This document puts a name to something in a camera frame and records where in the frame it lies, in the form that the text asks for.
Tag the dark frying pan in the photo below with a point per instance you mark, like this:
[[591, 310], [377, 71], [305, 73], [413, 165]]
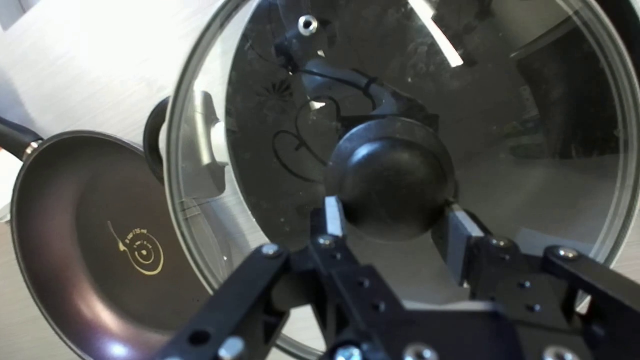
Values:
[[113, 247]]

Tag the glass lid with black knob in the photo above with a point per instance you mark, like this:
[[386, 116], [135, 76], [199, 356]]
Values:
[[393, 176]]

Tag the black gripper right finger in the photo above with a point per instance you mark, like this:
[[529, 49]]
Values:
[[463, 232]]

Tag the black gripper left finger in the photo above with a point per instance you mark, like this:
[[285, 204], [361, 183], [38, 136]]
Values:
[[332, 217]]

